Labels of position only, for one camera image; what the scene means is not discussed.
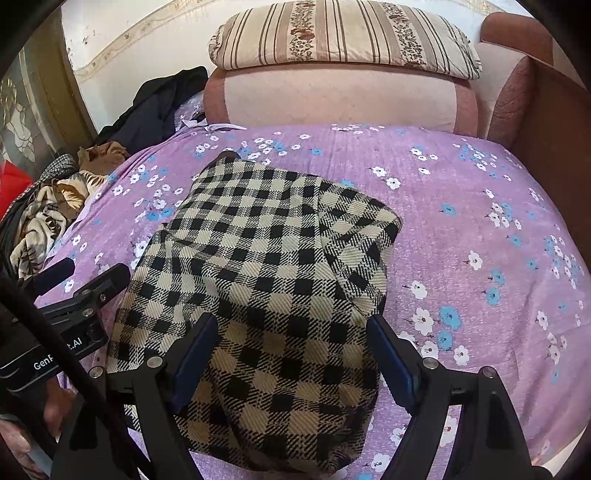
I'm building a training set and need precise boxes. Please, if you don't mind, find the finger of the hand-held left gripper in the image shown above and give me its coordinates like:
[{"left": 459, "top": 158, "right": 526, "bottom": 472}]
[
  {"left": 41, "top": 263, "right": 132, "bottom": 319},
  {"left": 25, "top": 257, "right": 77, "bottom": 296}
]

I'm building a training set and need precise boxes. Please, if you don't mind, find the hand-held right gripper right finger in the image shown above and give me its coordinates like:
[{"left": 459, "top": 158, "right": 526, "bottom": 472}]
[{"left": 367, "top": 314, "right": 552, "bottom": 480}]

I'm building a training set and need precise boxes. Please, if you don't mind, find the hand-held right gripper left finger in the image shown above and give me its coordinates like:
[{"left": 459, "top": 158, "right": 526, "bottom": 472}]
[{"left": 48, "top": 313, "right": 220, "bottom": 480}]

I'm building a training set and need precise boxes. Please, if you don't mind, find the black beige checkered coat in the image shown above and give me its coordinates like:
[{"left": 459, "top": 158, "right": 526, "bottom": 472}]
[{"left": 105, "top": 150, "right": 403, "bottom": 474}]

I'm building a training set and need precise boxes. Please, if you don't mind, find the person's left hand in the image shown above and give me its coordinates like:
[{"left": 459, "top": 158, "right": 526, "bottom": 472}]
[{"left": 41, "top": 381, "right": 70, "bottom": 439}]

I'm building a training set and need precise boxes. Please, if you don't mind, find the gold patterned cloth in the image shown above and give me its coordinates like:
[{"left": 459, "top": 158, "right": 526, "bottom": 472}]
[{"left": 9, "top": 171, "right": 112, "bottom": 280}]

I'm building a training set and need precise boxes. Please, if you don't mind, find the red cloth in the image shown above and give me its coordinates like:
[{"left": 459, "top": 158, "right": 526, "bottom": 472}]
[{"left": 0, "top": 161, "right": 35, "bottom": 222}]

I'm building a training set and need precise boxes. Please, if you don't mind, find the houndstooth cloth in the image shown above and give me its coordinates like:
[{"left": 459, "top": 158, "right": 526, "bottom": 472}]
[{"left": 37, "top": 154, "right": 79, "bottom": 185}]

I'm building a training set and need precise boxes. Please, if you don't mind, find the brown cloth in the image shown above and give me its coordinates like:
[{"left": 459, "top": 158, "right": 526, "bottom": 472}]
[{"left": 78, "top": 141, "right": 132, "bottom": 175}]

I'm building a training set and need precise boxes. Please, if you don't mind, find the purple floral bedsheet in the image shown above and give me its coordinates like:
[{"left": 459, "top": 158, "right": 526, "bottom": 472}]
[{"left": 34, "top": 122, "right": 591, "bottom": 480}]

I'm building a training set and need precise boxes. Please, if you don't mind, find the wooden glass door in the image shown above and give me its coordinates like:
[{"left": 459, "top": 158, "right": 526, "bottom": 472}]
[{"left": 0, "top": 28, "right": 98, "bottom": 171}]

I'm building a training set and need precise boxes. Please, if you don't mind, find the black jacket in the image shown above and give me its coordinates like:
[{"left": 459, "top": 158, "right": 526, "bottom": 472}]
[{"left": 95, "top": 66, "right": 209, "bottom": 155}]

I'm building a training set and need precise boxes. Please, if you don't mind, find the lavender shirt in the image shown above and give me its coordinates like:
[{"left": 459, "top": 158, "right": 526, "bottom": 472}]
[{"left": 178, "top": 102, "right": 247, "bottom": 134}]

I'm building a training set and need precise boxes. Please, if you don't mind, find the pink sofa backrest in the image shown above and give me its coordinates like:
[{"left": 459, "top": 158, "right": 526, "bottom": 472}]
[{"left": 204, "top": 62, "right": 481, "bottom": 137}]

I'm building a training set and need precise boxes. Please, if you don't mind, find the striped floral pillow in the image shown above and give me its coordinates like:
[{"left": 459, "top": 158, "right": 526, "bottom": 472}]
[{"left": 208, "top": 0, "right": 483, "bottom": 80}]

